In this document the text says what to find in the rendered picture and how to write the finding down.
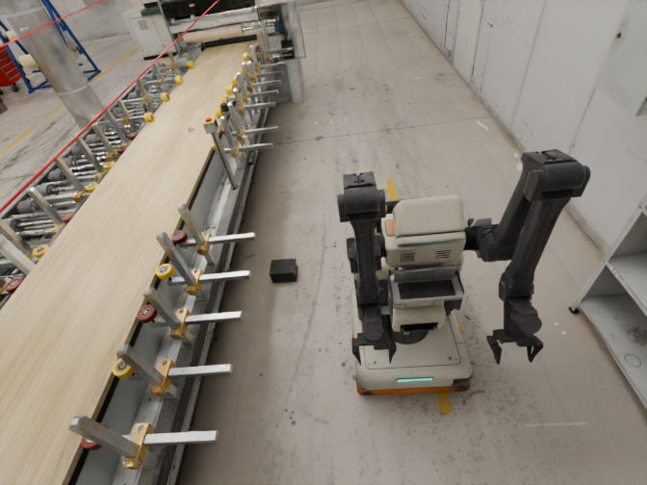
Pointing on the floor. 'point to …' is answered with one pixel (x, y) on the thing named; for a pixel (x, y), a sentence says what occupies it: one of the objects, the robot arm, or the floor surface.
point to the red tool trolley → (8, 70)
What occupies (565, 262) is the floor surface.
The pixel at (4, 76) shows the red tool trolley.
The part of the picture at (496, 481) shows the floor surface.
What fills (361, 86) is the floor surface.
